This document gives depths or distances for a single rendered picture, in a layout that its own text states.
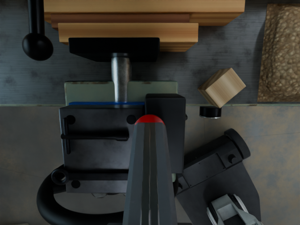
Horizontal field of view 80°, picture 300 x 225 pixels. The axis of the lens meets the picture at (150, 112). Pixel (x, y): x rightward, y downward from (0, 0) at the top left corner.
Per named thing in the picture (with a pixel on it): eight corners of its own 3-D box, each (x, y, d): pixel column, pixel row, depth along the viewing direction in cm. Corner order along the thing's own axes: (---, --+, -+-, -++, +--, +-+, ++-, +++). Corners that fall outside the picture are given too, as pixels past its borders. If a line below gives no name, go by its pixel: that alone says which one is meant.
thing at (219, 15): (53, 26, 26) (28, 12, 21) (52, 13, 26) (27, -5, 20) (225, 26, 26) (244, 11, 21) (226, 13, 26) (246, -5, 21)
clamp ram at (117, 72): (97, 102, 28) (72, 112, 19) (94, 51, 26) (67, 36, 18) (156, 102, 28) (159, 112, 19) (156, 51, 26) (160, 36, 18)
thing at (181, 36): (82, 52, 27) (59, 42, 20) (81, 37, 26) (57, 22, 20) (185, 52, 27) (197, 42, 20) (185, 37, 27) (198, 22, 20)
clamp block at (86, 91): (90, 155, 33) (68, 183, 24) (85, 80, 31) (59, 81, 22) (171, 155, 33) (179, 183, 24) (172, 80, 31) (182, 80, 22)
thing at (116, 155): (78, 176, 24) (56, 205, 18) (71, 93, 22) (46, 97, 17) (177, 176, 24) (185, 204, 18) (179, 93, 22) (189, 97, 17)
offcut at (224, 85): (196, 89, 28) (204, 90, 24) (219, 68, 27) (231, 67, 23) (210, 104, 28) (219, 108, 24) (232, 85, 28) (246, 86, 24)
